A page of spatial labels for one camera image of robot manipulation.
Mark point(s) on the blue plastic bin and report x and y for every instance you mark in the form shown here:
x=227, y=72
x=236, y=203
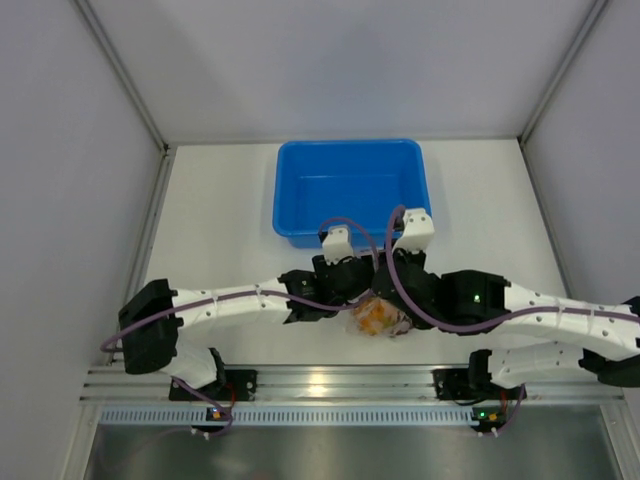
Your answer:
x=362, y=180

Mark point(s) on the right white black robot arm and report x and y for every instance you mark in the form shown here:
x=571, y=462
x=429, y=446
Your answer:
x=575, y=338

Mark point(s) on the clear zip top bag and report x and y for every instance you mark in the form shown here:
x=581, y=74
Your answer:
x=404, y=327

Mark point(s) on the orange fake pineapple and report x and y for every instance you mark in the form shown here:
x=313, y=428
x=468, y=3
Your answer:
x=377, y=317

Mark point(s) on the white slotted cable duct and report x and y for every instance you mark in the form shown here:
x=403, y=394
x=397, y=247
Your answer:
x=278, y=416

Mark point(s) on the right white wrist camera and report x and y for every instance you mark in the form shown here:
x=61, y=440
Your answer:
x=417, y=231

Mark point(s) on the aluminium mounting rail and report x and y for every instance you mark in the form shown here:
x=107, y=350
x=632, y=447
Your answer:
x=286, y=383

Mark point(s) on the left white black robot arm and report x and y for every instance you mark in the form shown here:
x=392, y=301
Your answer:
x=173, y=331

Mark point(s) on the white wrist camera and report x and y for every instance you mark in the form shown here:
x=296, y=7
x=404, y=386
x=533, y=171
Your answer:
x=337, y=245
x=417, y=231

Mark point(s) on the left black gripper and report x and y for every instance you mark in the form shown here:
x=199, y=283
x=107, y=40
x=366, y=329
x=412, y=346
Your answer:
x=321, y=266

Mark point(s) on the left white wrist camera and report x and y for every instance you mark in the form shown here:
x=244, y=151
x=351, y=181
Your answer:
x=337, y=245

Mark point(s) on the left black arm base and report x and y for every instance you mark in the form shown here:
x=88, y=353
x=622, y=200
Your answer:
x=239, y=385

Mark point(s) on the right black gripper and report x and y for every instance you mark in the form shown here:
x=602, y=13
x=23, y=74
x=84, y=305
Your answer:
x=402, y=255

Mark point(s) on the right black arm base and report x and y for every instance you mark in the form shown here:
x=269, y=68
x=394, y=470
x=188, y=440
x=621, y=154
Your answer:
x=452, y=384

